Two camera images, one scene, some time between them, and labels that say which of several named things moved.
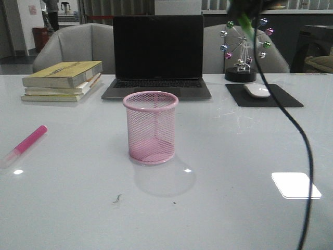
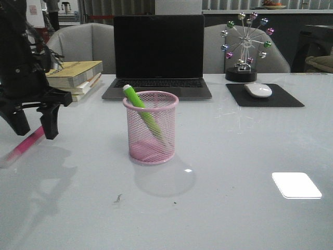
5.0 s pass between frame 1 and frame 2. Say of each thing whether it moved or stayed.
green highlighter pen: moved
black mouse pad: stayed
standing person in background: stayed
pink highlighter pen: stayed
